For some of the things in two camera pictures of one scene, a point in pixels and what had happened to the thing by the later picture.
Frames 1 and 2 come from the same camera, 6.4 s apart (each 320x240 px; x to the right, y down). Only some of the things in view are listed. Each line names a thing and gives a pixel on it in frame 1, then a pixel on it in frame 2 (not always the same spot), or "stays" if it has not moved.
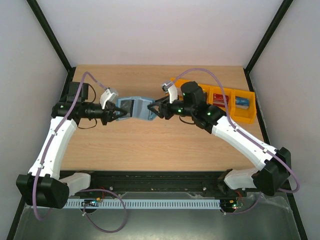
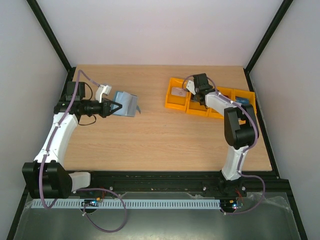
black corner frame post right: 272,26 stays
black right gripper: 165,110 to 198,96
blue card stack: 241,102 stays
